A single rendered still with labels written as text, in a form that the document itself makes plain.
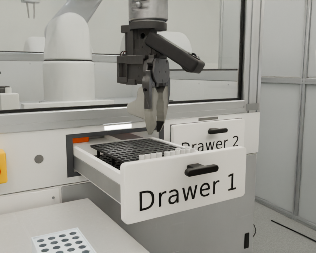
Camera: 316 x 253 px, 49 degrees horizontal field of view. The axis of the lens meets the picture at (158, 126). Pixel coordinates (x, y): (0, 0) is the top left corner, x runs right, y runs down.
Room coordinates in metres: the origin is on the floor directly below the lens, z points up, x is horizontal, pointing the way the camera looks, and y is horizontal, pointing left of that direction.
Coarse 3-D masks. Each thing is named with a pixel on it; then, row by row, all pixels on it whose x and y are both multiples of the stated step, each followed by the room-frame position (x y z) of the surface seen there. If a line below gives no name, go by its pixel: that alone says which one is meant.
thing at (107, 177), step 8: (88, 144) 0.92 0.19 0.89; (176, 144) 0.92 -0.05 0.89; (80, 152) 0.84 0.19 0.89; (88, 152) 0.92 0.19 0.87; (96, 152) 0.93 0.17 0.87; (80, 160) 0.83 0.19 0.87; (88, 160) 0.79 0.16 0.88; (96, 160) 0.75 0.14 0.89; (80, 168) 0.83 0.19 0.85; (88, 168) 0.78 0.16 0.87; (96, 168) 0.75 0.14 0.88; (104, 168) 0.71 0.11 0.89; (112, 168) 0.68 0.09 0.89; (88, 176) 0.79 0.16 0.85; (96, 176) 0.74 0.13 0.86; (104, 176) 0.70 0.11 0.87; (112, 176) 0.67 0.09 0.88; (96, 184) 0.74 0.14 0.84; (104, 184) 0.70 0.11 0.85; (112, 184) 0.67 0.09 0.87; (112, 192) 0.67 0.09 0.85; (120, 192) 0.64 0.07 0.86; (120, 200) 0.64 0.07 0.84
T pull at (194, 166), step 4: (192, 164) 0.65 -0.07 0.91; (196, 164) 0.65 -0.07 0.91; (200, 164) 0.65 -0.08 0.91; (212, 164) 0.65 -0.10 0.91; (188, 168) 0.62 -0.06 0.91; (192, 168) 0.62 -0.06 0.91; (196, 168) 0.62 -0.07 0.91; (200, 168) 0.62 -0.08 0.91; (204, 168) 0.63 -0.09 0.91; (208, 168) 0.63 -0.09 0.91; (212, 168) 0.64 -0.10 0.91; (216, 168) 0.64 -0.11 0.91; (184, 172) 0.62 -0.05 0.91; (188, 172) 0.61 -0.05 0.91; (192, 172) 0.61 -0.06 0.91; (196, 172) 0.62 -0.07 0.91; (200, 172) 0.62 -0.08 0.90; (204, 172) 0.63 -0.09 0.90; (208, 172) 0.63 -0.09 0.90; (188, 176) 0.61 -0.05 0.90
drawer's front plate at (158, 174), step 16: (144, 160) 0.62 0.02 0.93; (160, 160) 0.62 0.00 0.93; (176, 160) 0.64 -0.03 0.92; (192, 160) 0.66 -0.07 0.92; (208, 160) 0.68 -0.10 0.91; (224, 160) 0.70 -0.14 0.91; (240, 160) 0.72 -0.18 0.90; (128, 176) 0.59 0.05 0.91; (144, 176) 0.60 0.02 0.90; (160, 176) 0.62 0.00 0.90; (176, 176) 0.64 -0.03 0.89; (192, 176) 0.66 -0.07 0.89; (208, 176) 0.68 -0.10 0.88; (224, 176) 0.70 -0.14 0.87; (240, 176) 0.72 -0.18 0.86; (128, 192) 0.59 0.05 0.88; (192, 192) 0.66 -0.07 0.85; (208, 192) 0.68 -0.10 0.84; (224, 192) 0.70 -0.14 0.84; (240, 192) 0.72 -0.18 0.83; (128, 208) 0.59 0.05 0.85; (160, 208) 0.62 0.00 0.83; (176, 208) 0.64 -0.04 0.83; (192, 208) 0.66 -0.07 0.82
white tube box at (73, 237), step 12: (72, 228) 0.61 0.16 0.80; (36, 240) 0.57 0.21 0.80; (48, 240) 0.57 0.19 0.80; (60, 240) 0.57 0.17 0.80; (72, 240) 0.57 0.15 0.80; (84, 240) 0.57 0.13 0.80; (36, 252) 0.53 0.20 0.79; (48, 252) 0.53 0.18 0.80; (60, 252) 0.54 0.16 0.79; (72, 252) 0.53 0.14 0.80; (84, 252) 0.54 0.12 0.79; (96, 252) 0.53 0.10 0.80
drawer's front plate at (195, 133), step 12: (228, 120) 1.13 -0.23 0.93; (240, 120) 1.16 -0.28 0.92; (180, 132) 1.03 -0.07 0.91; (192, 132) 1.05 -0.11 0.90; (204, 132) 1.08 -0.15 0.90; (228, 132) 1.13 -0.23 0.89; (240, 132) 1.16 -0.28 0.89; (180, 144) 1.03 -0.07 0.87; (204, 144) 1.08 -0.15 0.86; (228, 144) 1.13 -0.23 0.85; (240, 144) 1.16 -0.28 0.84
